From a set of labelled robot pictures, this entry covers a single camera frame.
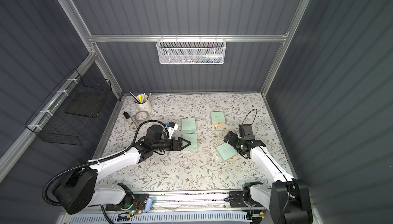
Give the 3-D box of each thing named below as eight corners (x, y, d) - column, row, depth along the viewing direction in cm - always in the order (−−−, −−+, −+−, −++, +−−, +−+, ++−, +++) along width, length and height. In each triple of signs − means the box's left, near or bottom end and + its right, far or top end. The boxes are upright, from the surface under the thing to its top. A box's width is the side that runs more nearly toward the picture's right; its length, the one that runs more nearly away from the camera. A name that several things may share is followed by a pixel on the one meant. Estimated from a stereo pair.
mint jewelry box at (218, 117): (211, 124, 105) (211, 121, 102) (210, 114, 111) (211, 111, 108) (224, 124, 105) (225, 121, 102) (223, 114, 111) (224, 111, 108)
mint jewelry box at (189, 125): (181, 133, 100) (180, 130, 98) (182, 121, 107) (182, 117, 104) (196, 133, 100) (196, 130, 98) (196, 120, 107) (196, 117, 104)
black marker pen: (134, 130, 102) (132, 126, 98) (125, 117, 109) (122, 113, 105) (138, 128, 103) (136, 123, 99) (129, 115, 110) (126, 110, 106)
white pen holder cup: (139, 114, 110) (133, 104, 102) (142, 104, 117) (137, 94, 108) (150, 114, 110) (145, 104, 102) (152, 104, 117) (148, 94, 108)
